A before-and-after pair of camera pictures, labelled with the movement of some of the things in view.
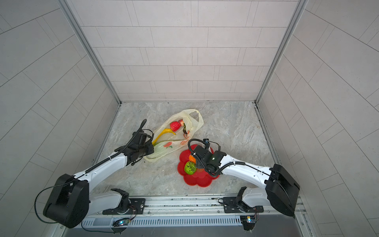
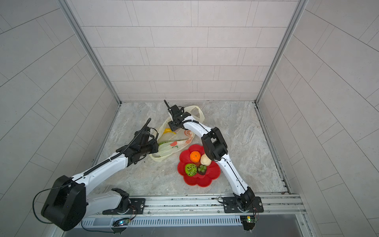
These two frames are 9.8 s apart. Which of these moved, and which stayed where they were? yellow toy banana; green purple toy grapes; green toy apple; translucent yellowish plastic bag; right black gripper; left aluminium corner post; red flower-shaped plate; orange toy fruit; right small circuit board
Moved: right black gripper; translucent yellowish plastic bag; green purple toy grapes
Stayed: yellow toy banana; orange toy fruit; red flower-shaped plate; right small circuit board; green toy apple; left aluminium corner post
